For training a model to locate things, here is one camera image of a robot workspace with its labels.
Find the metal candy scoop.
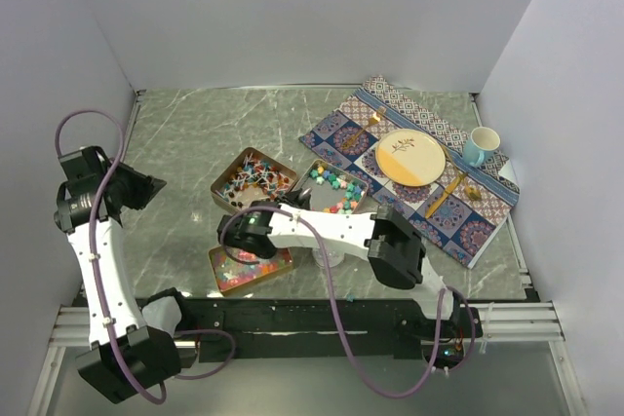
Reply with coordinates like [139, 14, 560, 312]
[286, 188, 311, 210]

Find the clear jar lid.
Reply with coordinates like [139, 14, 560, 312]
[312, 248, 345, 268]

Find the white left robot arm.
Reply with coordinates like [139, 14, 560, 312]
[54, 146, 194, 403]

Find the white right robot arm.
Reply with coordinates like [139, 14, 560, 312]
[217, 201, 461, 337]

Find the pink tin with star candies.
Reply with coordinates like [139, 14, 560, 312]
[294, 159, 369, 214]

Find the gold tin with gummy stars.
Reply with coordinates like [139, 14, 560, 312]
[208, 246, 293, 296]

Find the gold tin with lollipops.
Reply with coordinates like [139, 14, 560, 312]
[210, 147, 298, 213]

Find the gold fork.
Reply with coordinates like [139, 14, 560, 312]
[342, 106, 386, 149]

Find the cream yellow plate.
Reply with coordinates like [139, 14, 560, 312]
[375, 129, 446, 187]

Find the patterned placemat cloth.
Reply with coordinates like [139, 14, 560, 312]
[300, 76, 520, 269]

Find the gold knife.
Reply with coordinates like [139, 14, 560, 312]
[424, 142, 469, 220]

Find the light blue mug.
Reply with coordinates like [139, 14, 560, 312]
[462, 127, 501, 168]

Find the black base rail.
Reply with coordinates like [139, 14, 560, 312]
[134, 288, 542, 373]

